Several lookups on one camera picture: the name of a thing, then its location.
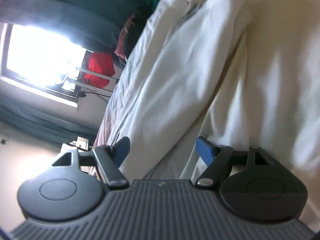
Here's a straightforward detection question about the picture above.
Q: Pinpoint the wide teal curtain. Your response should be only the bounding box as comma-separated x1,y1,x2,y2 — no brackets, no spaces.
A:
0,0,164,53

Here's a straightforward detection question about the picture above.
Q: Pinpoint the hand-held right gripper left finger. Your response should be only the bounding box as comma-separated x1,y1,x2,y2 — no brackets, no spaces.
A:
51,136,131,188

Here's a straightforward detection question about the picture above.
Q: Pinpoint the pile of colourful clothes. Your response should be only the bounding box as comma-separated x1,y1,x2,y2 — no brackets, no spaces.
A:
114,0,165,59

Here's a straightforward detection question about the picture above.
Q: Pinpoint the white chair with black frame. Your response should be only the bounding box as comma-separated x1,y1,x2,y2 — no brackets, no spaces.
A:
62,135,90,153

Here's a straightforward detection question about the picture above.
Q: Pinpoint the narrow teal curtain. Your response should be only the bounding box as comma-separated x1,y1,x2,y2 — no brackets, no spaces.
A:
0,99,101,144

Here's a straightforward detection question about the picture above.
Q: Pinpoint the dark framed window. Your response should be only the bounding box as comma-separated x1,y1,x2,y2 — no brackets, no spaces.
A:
0,22,87,103

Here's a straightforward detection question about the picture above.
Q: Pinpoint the red bag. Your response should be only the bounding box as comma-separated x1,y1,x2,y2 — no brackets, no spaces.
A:
82,51,116,88

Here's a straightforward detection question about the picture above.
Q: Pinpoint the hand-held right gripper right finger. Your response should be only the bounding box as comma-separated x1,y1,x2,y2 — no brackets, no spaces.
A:
195,136,273,188

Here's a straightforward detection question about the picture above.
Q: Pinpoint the bed with pink patterned sheet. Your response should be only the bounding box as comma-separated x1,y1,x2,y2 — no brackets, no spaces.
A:
89,0,320,180

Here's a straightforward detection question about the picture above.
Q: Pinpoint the white striped garment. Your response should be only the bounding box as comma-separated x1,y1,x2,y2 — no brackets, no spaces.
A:
117,0,320,230

